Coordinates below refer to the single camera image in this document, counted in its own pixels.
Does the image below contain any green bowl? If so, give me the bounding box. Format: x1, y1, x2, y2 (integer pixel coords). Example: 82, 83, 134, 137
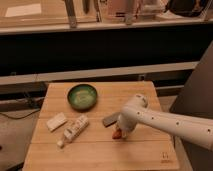
67, 84, 98, 111

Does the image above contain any grey rectangular block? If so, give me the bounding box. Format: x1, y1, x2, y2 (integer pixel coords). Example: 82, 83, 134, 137
102, 113, 119, 127

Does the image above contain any red pepper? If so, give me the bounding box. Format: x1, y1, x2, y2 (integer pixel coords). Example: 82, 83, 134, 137
112, 129, 122, 139

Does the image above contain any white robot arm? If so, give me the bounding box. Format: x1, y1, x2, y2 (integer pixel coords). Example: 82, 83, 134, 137
117, 94, 213, 151

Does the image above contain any white tube with cap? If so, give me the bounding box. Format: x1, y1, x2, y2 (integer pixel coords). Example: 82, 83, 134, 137
57, 115, 89, 148

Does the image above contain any black cable on floor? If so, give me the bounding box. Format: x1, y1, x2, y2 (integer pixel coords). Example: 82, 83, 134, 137
0, 108, 42, 120

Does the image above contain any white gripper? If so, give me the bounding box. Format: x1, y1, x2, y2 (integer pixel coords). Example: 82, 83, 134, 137
115, 115, 137, 138

